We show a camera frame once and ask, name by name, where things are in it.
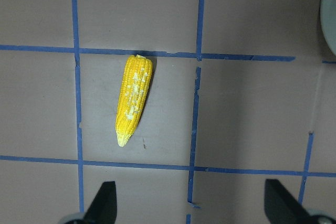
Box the yellow corn cob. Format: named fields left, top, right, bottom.
left=115, top=55, right=153, bottom=147

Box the white cooking pot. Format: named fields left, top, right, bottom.
left=320, top=0, right=335, bottom=55

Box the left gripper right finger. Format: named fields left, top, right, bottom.
left=264, top=179, right=318, bottom=224

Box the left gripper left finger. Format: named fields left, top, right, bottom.
left=83, top=182, right=117, bottom=224

